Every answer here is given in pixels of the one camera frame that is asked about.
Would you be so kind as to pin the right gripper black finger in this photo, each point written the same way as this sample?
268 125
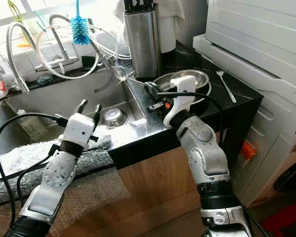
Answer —
152 89

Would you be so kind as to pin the green peeler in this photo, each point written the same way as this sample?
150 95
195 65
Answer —
15 11

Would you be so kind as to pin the clear plastic bottle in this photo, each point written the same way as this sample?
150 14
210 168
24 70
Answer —
32 126

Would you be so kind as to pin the small upturned steel bowl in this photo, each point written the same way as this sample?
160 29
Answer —
115 118

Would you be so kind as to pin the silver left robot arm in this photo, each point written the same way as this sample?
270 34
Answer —
64 182

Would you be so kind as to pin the clear bubble wrap sheet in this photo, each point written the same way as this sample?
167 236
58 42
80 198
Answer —
29 153

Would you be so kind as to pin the dark green sponge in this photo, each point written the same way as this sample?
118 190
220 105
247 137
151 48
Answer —
85 61

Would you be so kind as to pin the teal scouring pad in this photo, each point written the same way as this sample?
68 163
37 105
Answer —
44 79

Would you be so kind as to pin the blue bottle brush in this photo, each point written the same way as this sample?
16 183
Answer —
80 29

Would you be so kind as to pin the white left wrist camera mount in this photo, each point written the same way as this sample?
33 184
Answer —
81 131

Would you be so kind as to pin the white ribbed appliance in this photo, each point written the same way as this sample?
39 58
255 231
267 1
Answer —
256 34

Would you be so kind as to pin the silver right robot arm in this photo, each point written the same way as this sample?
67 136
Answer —
207 158

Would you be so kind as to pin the orange plastic item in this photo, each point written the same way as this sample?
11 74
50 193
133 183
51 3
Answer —
25 42

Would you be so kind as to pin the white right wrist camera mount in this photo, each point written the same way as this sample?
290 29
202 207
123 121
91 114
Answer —
182 96

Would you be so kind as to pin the wooden cabinet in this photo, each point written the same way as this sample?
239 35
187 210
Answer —
158 187

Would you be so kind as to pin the white towel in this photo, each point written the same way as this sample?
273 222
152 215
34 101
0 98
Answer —
172 12

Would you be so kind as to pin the wide shallow steel dish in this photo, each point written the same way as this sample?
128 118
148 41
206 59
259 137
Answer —
206 94

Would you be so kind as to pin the white washing machine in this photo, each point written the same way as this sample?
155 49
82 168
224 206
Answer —
271 163

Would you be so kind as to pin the steel spoon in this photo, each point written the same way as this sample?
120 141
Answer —
120 72

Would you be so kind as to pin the thin teal hook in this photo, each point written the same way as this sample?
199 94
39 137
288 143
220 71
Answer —
40 19

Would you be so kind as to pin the red plastic stool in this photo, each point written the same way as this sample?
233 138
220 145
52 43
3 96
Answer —
286 217

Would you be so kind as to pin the orange plastic object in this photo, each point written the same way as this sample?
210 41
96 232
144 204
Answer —
249 150

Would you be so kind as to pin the steel knife block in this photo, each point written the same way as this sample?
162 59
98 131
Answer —
142 44

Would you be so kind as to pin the steel faucet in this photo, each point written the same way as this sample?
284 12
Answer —
59 61

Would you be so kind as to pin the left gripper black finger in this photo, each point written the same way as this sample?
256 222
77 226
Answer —
97 114
82 108

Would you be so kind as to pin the steel sink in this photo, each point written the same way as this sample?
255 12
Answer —
59 101

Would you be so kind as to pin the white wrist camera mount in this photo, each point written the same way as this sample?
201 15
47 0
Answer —
182 96
81 131

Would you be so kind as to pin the clear purple tube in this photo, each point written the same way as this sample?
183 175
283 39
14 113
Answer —
111 80

